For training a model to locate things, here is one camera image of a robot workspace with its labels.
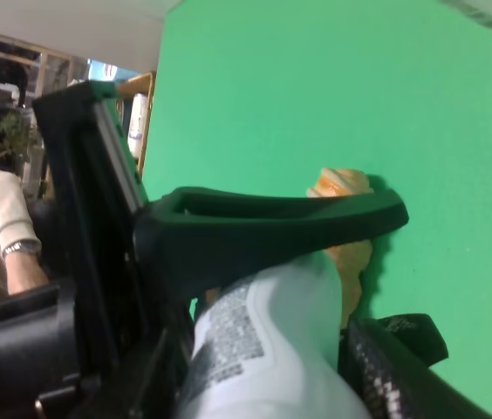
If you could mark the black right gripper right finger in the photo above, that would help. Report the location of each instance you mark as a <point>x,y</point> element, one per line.
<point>387,361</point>

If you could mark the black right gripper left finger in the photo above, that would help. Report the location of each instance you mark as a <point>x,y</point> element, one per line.
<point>196,239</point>

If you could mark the white bottle black cap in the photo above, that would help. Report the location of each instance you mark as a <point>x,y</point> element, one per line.
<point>268,348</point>

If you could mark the orange white striped plush roll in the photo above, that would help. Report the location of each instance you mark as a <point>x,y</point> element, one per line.
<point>350,259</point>

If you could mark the green potted plant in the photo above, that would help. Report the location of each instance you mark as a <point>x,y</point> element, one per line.
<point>18,135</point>

